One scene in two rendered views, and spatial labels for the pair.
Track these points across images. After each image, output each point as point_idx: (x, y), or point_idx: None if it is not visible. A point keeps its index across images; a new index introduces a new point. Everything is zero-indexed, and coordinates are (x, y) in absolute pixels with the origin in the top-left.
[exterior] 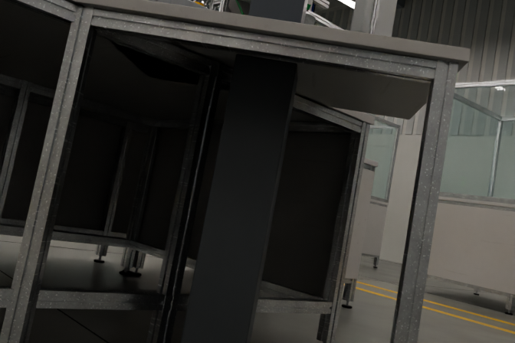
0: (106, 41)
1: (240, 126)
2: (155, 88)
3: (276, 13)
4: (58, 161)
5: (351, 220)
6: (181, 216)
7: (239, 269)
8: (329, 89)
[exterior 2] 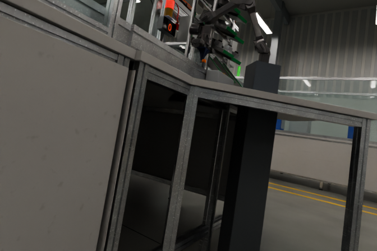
0: (172, 92)
1: (253, 142)
2: (161, 101)
3: (266, 82)
4: (185, 175)
5: None
6: (215, 184)
7: (255, 214)
8: None
